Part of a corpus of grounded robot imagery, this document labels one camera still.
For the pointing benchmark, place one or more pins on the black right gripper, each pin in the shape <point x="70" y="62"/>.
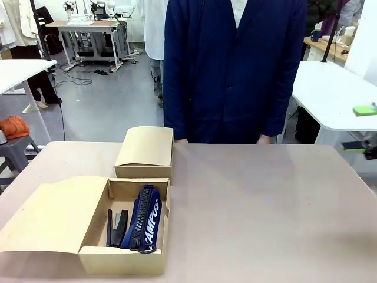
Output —
<point x="371" y="150"/>

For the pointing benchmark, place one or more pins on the small cardboard box with lid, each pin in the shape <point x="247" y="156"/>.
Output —
<point x="147" y="147"/>

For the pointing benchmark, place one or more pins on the navy blue zip pencil case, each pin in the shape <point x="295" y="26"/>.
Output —
<point x="145" y="218"/>

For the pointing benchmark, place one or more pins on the black stapler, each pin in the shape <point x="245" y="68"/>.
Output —
<point x="117" y="228"/>

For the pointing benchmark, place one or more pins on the large open cardboard box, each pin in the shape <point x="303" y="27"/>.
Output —
<point x="59" y="218"/>

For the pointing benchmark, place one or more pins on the person's left hand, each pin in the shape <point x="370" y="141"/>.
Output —
<point x="265" y="139"/>

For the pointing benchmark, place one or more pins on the person's right hand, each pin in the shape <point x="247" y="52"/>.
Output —
<point x="181" y="141"/>

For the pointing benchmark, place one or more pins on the white table with rounded corner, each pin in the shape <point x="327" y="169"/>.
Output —
<point x="324" y="94"/>

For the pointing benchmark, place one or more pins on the wooden workbench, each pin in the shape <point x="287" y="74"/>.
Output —
<point x="321" y="47"/>

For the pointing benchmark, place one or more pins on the white jar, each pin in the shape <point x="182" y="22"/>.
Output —
<point x="350" y="34"/>

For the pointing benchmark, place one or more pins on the black stand pole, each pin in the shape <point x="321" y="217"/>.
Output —
<point x="332" y="32"/>

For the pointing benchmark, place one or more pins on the dark blue mug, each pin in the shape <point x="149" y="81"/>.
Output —
<point x="316" y="36"/>

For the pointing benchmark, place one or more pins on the person in dark puffer jacket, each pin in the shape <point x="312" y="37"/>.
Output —
<point x="316" y="14"/>

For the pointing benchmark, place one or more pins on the person in blue coat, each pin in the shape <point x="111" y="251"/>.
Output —
<point x="229" y="73"/>

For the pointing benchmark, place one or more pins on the person in white coat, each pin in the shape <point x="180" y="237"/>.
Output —
<point x="153" y="35"/>

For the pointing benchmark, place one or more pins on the black slippers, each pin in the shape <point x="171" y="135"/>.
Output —
<point x="100" y="72"/>

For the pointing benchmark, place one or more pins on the black trousers on mannequin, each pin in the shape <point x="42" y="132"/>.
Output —
<point x="41" y="85"/>

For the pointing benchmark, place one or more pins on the orange bag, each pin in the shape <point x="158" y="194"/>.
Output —
<point x="14" y="126"/>

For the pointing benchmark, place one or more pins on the grey stool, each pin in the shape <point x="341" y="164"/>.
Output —
<point x="14" y="150"/>

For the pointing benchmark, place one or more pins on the white table with white leg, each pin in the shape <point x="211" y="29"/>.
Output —
<point x="17" y="73"/>

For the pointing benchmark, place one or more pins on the cream coat on mannequin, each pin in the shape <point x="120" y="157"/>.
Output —
<point x="17" y="20"/>

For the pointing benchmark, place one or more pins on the wood top desk, white frame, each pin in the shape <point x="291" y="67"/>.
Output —
<point x="88" y="25"/>

